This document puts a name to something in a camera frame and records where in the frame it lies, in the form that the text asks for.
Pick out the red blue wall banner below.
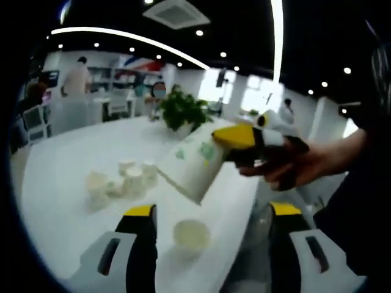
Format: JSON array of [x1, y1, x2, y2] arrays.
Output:
[[117, 56, 166, 73]]

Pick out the curved ceiling light strip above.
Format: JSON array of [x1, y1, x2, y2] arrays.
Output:
[[50, 27, 211, 70]]

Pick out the black light on tripod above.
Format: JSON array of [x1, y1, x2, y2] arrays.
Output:
[[216, 67, 229, 89]]

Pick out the white paper cup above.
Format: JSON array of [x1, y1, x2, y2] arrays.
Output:
[[156, 123, 227, 206], [173, 219, 212, 255], [124, 168, 145, 200], [86, 171, 111, 212], [141, 159, 159, 187]]

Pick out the white mesh chair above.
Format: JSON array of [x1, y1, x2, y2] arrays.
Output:
[[108, 100, 129, 118]]

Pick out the person's right hand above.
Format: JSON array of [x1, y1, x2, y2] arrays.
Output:
[[239, 136, 334, 192]]

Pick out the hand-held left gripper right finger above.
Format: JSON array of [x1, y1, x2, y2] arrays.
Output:
[[268, 201, 367, 293]]

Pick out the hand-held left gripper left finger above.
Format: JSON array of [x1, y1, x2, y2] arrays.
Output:
[[70, 203, 158, 293]]

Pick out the ceiling air conditioner vent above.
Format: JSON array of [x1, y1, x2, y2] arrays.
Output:
[[142, 0, 211, 30]]

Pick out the green potted plant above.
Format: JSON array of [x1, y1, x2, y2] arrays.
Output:
[[158, 85, 214, 140]]

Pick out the group of round ceiling spotlights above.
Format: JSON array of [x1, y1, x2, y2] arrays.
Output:
[[45, 0, 352, 114]]

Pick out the white storage shelves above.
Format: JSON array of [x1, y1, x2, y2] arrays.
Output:
[[88, 67, 138, 92]]

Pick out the person's own body dark clothing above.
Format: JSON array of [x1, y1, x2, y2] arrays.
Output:
[[313, 18, 391, 275]]

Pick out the white table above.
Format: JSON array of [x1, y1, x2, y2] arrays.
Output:
[[18, 115, 260, 293]]

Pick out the long straight ceiling light strip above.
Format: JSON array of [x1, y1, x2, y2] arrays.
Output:
[[271, 0, 283, 83]]

